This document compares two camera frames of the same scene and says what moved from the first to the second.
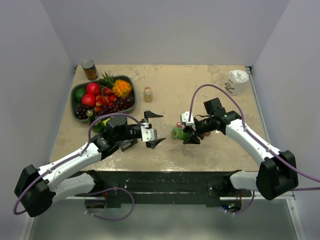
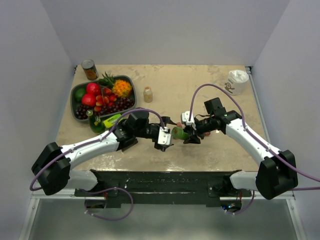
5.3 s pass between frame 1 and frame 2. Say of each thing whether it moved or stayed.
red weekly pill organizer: stayed
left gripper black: moved
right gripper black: stayed
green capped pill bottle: stayed
